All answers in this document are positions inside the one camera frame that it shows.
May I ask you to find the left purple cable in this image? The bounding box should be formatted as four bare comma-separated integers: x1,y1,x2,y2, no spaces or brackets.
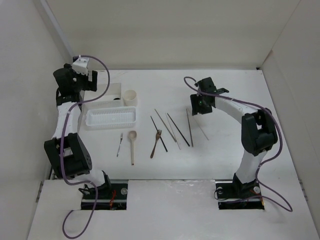
59,54,111,237

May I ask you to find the silver metal chopstick left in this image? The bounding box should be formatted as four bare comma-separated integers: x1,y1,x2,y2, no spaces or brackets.
154,108,177,143

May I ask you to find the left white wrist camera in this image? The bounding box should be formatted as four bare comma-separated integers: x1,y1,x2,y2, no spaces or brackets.
72,56,90,76

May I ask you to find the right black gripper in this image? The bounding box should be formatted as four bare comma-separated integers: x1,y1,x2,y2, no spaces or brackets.
190,93,213,116

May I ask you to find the white rectangular box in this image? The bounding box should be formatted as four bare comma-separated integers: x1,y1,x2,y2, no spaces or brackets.
84,83,124,110

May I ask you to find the beige wooden spoon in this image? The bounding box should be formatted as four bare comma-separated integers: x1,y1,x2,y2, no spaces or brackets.
128,130,137,166

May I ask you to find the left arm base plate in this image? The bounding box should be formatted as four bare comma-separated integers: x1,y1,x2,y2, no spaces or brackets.
78,181,128,211

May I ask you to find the black chopstick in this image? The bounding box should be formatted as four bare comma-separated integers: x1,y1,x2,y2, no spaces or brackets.
149,115,168,153
166,113,191,147

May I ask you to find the black chopstick under fork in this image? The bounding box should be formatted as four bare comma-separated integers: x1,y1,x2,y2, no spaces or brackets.
149,115,168,153

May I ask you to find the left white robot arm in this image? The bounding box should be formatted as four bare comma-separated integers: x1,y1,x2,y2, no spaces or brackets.
44,57,112,199

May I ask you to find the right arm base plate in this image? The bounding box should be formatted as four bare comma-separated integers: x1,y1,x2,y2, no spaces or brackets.
215,179,265,210

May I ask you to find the brown wooden fork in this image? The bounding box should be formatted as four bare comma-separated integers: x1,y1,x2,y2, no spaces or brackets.
150,129,162,159

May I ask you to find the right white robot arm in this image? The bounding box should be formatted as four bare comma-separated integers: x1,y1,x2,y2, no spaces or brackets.
190,77,278,200

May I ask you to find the white round cup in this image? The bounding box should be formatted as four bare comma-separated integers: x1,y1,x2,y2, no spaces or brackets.
123,89,138,107

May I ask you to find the small silver fork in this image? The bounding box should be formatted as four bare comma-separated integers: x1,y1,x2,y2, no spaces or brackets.
116,132,124,157

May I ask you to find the white perforated basket tray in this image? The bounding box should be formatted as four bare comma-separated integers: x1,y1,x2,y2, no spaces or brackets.
85,106,138,130

